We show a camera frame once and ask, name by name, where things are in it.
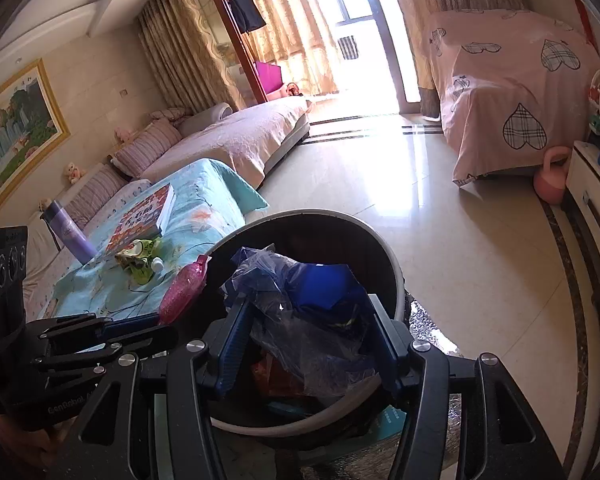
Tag colourful children's book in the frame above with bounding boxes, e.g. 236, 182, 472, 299
105, 183, 177, 255

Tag pink heart print cloth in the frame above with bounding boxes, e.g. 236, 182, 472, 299
425, 8, 600, 188

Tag light blue box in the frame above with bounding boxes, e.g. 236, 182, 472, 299
370, 405, 411, 441

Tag purple water bottle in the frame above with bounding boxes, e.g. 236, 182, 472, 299
41, 199, 98, 265

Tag small plaid pink pillow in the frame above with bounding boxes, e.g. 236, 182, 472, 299
147, 106, 193, 128

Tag green drink pouch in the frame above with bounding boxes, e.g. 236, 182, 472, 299
115, 237, 166, 283

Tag pink plastic bottle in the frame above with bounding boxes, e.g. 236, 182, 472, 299
158, 255, 212, 325

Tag large striped pink pillow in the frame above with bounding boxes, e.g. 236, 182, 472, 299
62, 164, 131, 226
111, 119, 182, 178

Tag red packet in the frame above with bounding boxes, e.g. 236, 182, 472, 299
250, 352, 306, 401

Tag framed landscape painting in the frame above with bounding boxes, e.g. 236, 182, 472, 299
0, 58, 72, 228

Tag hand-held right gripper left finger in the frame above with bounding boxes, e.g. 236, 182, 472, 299
47, 297, 256, 480

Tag dark hanging clothes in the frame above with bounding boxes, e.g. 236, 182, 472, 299
227, 0, 267, 36

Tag striped hanging cloth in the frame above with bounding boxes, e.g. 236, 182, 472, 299
337, 35, 360, 61

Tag wooden door frame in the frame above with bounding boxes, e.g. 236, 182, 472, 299
185, 0, 271, 106

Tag sofa with pink cover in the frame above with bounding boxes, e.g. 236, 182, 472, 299
22, 97, 312, 311

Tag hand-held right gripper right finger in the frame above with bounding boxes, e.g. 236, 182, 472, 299
367, 294, 568, 480

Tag table with teal cloth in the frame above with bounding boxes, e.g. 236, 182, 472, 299
52, 158, 270, 321

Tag magenta box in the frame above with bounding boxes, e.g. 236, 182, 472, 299
254, 60, 286, 96

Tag pink kettlebell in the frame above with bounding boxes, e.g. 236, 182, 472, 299
532, 146, 572, 206

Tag grey sofa cushion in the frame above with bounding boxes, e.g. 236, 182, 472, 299
180, 102, 231, 131

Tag blue plastic bag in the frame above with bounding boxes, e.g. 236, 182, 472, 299
220, 242, 396, 401

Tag black round trash bin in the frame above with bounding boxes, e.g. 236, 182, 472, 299
200, 208, 413, 453

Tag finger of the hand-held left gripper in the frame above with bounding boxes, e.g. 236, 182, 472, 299
36, 311, 162, 348
30, 327, 181, 376

